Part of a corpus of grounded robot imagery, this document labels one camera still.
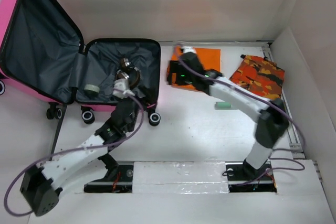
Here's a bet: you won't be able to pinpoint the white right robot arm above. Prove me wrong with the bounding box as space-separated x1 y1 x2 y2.
167 51 289 179

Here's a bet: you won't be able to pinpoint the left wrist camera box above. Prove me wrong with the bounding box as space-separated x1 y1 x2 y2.
112 79 135 99

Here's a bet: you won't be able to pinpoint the aluminium side rail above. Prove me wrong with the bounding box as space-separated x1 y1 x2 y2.
261 40 305 154

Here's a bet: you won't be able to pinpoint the pink hard-shell suitcase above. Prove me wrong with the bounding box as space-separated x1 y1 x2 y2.
1 0 161 126

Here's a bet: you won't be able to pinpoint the round silver tin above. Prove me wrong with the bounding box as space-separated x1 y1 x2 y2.
83 84 100 98

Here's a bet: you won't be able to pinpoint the orange camouflage cloth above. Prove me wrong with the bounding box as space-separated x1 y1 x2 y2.
230 55 285 100

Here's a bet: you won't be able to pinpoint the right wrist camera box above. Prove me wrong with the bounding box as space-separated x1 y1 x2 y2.
180 46 196 54

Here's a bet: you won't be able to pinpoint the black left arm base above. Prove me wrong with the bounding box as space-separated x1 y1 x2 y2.
83 163 134 194

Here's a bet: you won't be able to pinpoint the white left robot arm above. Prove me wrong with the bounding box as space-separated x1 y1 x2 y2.
20 98 140 217

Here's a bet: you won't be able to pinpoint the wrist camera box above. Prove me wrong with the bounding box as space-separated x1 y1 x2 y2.
112 79 135 99
180 46 196 54

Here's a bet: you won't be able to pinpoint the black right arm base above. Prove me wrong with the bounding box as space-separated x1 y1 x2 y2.
222 162 277 193

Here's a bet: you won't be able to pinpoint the brown leather headphones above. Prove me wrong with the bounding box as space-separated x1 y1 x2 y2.
115 58 141 89

